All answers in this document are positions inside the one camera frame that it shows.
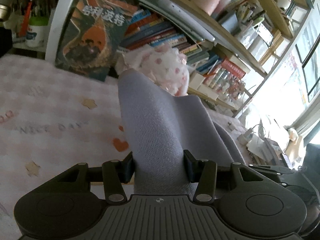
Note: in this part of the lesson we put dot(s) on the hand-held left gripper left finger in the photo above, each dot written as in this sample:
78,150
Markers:
128,166

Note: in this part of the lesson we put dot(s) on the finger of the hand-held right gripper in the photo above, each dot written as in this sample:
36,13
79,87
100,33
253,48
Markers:
275,169

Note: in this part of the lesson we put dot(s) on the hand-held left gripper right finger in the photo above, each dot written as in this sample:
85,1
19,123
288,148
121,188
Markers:
189,166

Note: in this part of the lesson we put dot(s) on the tan and lavender sweater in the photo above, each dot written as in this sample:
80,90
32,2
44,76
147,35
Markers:
155,130

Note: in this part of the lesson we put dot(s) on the fuzzy grey cloth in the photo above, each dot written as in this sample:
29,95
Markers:
303,168

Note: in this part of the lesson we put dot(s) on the flat white box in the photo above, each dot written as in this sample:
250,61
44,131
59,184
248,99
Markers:
207,91

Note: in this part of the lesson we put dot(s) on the white pen holder box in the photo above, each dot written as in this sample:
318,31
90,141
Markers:
196,81

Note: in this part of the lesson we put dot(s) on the cluster of small figurines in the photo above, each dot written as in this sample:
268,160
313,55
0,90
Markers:
233,90

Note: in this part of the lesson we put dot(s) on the row of patterned tubes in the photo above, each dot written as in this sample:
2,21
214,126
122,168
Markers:
217,78

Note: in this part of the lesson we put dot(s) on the pink frilly plush toy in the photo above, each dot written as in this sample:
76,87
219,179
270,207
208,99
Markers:
165,65

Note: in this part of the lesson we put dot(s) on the red box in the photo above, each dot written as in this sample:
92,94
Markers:
233,67

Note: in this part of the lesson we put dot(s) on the large orange cover book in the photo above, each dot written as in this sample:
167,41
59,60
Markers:
92,42

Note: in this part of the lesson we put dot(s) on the clear plastic storage box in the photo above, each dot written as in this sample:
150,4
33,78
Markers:
257,40

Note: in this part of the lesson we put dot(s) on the row of colourful books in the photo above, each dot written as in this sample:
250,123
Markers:
160,32

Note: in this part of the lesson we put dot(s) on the white can with green lid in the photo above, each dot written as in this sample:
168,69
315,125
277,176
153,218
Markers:
37,33

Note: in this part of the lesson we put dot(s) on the black box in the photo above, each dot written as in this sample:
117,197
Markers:
5,42

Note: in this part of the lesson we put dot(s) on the hanging ornament with red tassel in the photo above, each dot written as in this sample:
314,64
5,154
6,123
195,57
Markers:
26,20

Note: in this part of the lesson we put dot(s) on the bunch of pens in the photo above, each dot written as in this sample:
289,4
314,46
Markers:
40,7

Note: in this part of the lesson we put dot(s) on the round metal tin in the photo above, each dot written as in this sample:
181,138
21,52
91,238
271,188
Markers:
4,12

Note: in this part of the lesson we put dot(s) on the white frame bookshelf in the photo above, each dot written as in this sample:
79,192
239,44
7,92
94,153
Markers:
55,30

